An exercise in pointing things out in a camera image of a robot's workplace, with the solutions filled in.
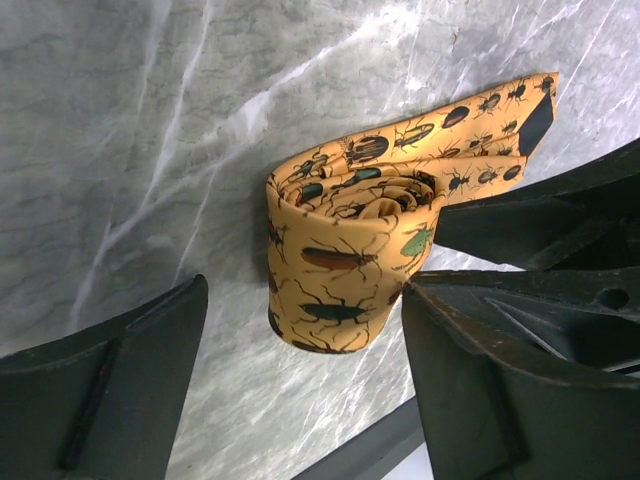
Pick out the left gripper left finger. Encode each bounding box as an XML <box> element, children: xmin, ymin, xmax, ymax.
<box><xmin>1</xmin><ymin>275</ymin><xmax>208</xmax><ymax>479</ymax></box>

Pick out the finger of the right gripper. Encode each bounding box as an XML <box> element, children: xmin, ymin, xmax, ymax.
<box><xmin>411</xmin><ymin>267</ymin><xmax>639</xmax><ymax>373</ymax></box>
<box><xmin>435</xmin><ymin>141</ymin><xmax>639</xmax><ymax>271</ymax></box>

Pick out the yellow beetle print tie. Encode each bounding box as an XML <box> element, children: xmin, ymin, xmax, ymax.
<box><xmin>266</xmin><ymin>72</ymin><xmax>559</xmax><ymax>354</ymax></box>

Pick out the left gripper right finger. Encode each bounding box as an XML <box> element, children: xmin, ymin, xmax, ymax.
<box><xmin>402</xmin><ymin>282</ymin><xmax>639</xmax><ymax>479</ymax></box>

